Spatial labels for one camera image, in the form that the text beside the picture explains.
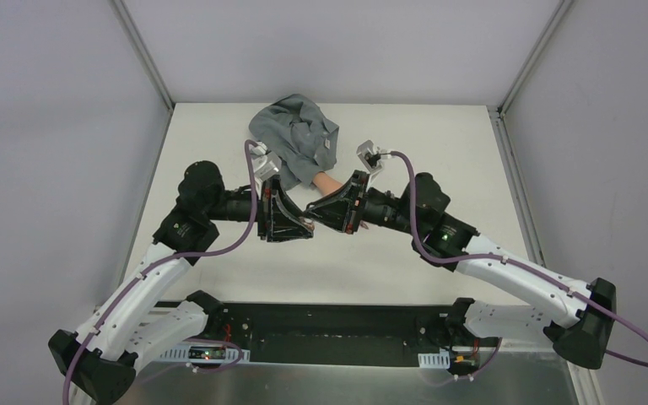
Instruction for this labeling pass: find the glitter nail polish bottle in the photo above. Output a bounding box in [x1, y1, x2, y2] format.
[305, 219, 316, 231]

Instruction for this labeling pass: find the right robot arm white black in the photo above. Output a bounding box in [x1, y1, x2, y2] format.
[305, 170, 617, 370]

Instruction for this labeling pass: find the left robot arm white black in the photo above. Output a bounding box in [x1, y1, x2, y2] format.
[48, 157, 289, 404]

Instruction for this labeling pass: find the mannequin hand with painted nails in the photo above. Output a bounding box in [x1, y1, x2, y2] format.
[312, 172, 371, 230]

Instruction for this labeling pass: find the grey shirt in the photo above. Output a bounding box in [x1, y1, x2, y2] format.
[249, 94, 339, 191]

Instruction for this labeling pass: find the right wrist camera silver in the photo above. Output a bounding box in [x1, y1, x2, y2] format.
[356, 140, 390, 186]

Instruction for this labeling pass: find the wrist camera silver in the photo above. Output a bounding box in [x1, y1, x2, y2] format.
[356, 140, 390, 186]
[250, 143, 282, 181]

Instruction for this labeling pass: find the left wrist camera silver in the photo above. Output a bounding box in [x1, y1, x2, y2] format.
[250, 143, 282, 181]

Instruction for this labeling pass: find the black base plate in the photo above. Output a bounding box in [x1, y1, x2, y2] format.
[196, 302, 496, 367]

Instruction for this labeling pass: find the left aluminium frame post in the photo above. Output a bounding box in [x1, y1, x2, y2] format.
[110, 0, 176, 115]

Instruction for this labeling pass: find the aluminium frame post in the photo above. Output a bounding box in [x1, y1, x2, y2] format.
[496, 0, 575, 117]
[110, 0, 176, 115]

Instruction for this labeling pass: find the right aluminium frame post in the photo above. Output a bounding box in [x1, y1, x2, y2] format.
[496, 0, 575, 117]

